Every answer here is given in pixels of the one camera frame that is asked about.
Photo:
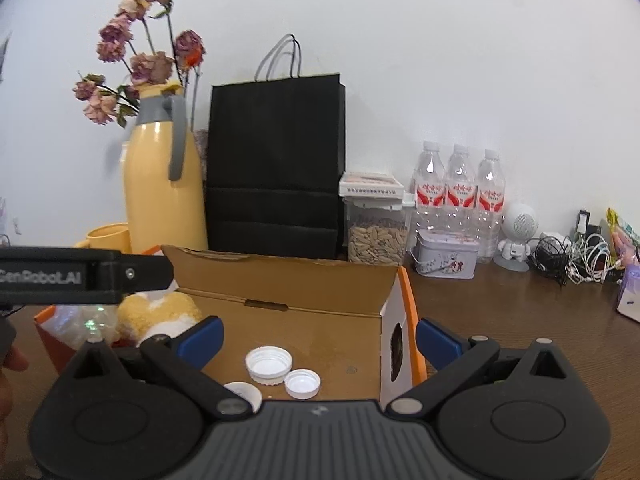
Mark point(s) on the clear water bottle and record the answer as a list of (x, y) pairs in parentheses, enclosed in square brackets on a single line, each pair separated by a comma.
[(430, 180), (490, 195), (461, 182)]

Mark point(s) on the black paper bag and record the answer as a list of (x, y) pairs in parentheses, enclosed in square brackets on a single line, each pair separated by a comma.
[(275, 160)]

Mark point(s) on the white printed tin box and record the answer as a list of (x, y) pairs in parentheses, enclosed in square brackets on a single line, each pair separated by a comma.
[(445, 255)]

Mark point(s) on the yellow thermos jug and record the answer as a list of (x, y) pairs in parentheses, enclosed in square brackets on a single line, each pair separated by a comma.
[(155, 185)]

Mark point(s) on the green yellow snack packets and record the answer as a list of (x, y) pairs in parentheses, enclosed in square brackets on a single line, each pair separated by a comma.
[(625, 232)]

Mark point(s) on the red cardboard box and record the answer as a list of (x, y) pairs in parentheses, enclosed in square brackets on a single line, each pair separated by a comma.
[(310, 320)]

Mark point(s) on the clear seed container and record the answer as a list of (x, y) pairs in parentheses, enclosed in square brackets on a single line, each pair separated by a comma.
[(375, 242)]

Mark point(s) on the dried pink flower bouquet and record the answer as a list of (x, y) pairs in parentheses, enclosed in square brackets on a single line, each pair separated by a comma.
[(150, 67)]

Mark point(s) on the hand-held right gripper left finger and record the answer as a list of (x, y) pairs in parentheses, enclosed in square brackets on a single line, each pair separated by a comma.
[(202, 340)]

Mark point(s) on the iridescent plastic bag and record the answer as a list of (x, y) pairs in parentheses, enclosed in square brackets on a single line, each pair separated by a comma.
[(80, 325)]

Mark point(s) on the person's left hand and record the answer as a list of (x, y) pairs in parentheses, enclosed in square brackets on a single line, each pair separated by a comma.
[(15, 359)]

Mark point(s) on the white bottle cap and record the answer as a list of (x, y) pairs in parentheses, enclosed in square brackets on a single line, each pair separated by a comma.
[(247, 392)]

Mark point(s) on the small white cap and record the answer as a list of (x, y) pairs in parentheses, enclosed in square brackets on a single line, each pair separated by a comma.
[(302, 385)]

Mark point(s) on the black charger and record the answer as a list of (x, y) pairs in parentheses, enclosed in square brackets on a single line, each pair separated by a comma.
[(584, 222)]

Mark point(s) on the yellow mug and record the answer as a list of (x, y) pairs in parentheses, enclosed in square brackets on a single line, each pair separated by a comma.
[(107, 237)]

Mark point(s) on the purple tissue box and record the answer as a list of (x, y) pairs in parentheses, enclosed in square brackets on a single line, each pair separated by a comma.
[(631, 295)]

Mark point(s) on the large white cap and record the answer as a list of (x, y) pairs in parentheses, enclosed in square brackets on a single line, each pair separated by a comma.
[(268, 365)]

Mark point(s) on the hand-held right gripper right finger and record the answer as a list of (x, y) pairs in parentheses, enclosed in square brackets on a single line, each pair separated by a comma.
[(437, 342)]

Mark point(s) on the flat white box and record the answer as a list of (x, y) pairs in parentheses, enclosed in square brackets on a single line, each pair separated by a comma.
[(371, 184)]

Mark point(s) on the white robot figurine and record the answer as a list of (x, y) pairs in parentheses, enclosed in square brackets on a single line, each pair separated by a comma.
[(520, 227)]

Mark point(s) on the yellow white plush hamster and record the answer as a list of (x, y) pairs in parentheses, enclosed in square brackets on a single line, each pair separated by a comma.
[(145, 315)]

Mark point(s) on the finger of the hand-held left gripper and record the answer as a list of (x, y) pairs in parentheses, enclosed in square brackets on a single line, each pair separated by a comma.
[(147, 272)]

